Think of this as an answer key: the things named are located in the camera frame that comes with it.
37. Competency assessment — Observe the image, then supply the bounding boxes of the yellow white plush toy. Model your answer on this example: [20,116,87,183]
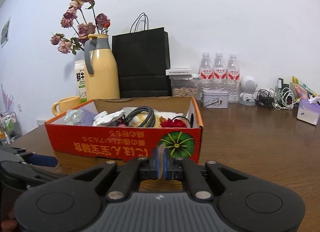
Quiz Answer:
[131,110,185,129]

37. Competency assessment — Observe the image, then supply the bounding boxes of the black braided cable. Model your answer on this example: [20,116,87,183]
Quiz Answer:
[123,105,192,129]

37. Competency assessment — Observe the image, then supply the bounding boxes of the red fabric rose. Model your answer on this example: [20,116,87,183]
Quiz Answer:
[160,119,188,128]

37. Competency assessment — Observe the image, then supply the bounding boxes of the iridescent plastic bag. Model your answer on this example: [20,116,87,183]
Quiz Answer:
[64,109,84,126]

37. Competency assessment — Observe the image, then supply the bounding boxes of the white cloth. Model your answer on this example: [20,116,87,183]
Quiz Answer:
[92,109,125,126]

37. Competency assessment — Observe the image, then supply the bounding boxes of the white earbud case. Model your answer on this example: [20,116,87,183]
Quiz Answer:
[157,144,165,179]

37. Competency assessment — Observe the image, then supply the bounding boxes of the purple cloth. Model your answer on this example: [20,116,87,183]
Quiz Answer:
[79,108,97,126]

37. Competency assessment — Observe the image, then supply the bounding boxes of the person left hand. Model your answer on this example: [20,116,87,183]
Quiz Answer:
[1,210,17,232]

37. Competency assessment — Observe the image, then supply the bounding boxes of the red cardboard box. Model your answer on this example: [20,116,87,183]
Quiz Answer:
[45,97,203,163]

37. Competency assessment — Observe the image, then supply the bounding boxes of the yellow mug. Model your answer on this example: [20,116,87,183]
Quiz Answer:
[52,96,81,116]

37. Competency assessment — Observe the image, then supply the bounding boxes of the clear seed container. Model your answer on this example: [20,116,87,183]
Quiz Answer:
[169,76,198,99]

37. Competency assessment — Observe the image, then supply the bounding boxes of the small printed tin box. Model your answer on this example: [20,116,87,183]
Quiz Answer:
[201,89,229,108]

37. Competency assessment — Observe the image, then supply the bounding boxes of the white flat box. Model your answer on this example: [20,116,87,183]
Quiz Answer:
[165,68,192,76]

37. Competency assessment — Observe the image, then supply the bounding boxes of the water bottle left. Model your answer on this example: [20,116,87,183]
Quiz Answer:
[198,52,213,100]

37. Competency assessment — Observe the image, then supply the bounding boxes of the water bottle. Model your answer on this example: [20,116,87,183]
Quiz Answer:
[198,52,213,100]
[227,54,240,103]
[213,53,227,90]

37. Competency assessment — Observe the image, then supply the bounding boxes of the water bottle middle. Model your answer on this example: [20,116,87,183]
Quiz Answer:
[213,53,227,90]

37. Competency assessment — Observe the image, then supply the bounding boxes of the yellow thermos jug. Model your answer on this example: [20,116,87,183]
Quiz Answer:
[84,34,120,100]

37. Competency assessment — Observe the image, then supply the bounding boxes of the black paper bag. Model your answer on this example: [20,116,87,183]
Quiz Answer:
[112,12,172,98]

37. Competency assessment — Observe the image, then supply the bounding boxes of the white milk carton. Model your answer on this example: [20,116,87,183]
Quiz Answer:
[74,60,87,103]

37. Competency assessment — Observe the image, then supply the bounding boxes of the white robot figurine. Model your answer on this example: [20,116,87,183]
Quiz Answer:
[239,75,258,106]

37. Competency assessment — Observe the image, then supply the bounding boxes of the water bottle right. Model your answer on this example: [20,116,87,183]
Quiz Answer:
[227,54,240,103]

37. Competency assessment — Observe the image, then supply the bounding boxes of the dried rose bouquet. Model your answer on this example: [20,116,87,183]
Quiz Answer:
[50,0,111,55]

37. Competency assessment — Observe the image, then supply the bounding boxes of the purple tissue pack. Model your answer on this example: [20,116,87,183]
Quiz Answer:
[297,96,320,126]

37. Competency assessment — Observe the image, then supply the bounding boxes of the colourful snack bag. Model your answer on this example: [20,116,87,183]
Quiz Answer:
[292,76,318,100]

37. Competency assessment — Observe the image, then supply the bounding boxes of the metal wire rack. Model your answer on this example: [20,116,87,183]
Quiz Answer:
[1,112,22,145]

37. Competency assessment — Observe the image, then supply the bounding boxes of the tangled black white cables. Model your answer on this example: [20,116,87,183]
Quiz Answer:
[253,77,301,111]

